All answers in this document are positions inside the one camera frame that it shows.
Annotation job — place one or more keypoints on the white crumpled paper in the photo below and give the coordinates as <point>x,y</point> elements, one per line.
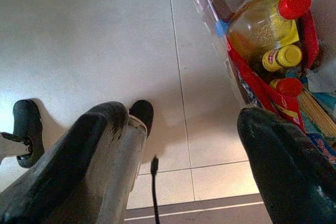
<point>321,77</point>

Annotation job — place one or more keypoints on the black robot right foot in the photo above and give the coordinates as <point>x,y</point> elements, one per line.
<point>143,111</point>

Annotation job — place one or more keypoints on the blue printed package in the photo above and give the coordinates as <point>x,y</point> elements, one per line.
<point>324,146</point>

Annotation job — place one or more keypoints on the large amber bottle red cap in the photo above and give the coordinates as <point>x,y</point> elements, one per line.
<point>257,27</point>

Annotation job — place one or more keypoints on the yellow package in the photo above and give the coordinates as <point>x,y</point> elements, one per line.
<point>288,35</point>

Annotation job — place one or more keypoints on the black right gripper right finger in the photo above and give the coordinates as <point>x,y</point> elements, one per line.
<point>288,171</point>

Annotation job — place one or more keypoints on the blue tape piece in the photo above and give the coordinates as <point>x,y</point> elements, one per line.
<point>221,28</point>

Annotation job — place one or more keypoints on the small yellow bottle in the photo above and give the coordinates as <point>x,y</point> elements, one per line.
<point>283,57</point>

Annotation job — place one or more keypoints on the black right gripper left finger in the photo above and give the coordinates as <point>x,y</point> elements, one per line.
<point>65,169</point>

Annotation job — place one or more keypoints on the spaghetti pack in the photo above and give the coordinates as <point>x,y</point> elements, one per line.
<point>317,113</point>

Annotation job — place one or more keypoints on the clear plastic bin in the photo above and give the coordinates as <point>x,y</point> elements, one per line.
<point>204,11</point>

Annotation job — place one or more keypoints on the red plastic bag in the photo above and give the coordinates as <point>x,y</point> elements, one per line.
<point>252,77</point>

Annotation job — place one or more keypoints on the black robot left foot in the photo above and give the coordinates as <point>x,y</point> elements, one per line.
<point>26,119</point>

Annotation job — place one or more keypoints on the small bottle with red cap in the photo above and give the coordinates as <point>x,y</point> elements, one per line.
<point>288,86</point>

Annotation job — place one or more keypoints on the black robot foot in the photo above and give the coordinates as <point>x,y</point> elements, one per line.
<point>26,119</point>
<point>143,111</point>

